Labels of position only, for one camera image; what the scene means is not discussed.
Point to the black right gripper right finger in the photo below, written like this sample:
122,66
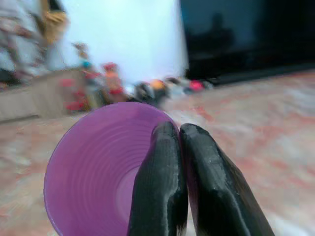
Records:
216,196

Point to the purple plastic cup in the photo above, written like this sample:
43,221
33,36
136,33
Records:
98,169

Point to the patterned red and beige rug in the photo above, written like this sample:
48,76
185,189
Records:
246,137

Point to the light wooden cabinet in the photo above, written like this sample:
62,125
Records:
37,96

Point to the black television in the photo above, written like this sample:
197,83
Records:
248,37

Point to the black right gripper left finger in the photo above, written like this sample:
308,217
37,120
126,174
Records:
160,186

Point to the pile of colourful toys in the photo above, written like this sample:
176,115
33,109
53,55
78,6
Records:
128,83

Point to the white curtain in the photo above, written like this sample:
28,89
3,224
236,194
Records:
125,39

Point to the floral patterned cloth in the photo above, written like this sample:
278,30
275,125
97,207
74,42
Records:
22,39

